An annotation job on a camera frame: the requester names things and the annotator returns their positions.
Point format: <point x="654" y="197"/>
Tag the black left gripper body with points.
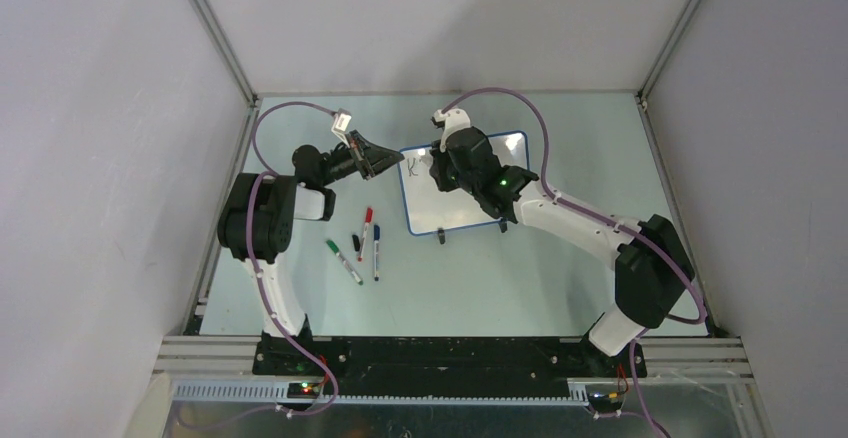
<point x="341" y="163"/>

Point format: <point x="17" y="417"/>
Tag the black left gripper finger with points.
<point x="359" y="145"/>
<point x="378" y="161"/>

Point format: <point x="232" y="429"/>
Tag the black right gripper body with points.
<point x="449" y="177"/>

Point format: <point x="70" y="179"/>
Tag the blue-framed whiteboard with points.
<point x="429" y="210"/>

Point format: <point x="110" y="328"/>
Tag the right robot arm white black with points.
<point x="651" y="268"/>

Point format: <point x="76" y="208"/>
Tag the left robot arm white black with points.
<point x="257" y="221"/>

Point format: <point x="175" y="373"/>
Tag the red whiteboard marker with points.
<point x="365" y="232"/>

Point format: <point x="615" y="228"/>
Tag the blue whiteboard marker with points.
<point x="376" y="253"/>

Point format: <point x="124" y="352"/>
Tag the green whiteboard marker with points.
<point x="344" y="261"/>

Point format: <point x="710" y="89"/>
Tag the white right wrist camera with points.
<point x="450" y="122"/>

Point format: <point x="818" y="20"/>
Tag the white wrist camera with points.
<point x="450" y="122"/>
<point x="341" y="121"/>

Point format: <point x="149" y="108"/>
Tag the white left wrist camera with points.
<point x="341" y="121"/>

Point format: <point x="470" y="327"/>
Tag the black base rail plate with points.
<point x="453" y="367"/>

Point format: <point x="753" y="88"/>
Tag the grey slotted cable duct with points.
<point x="284" y="392"/>

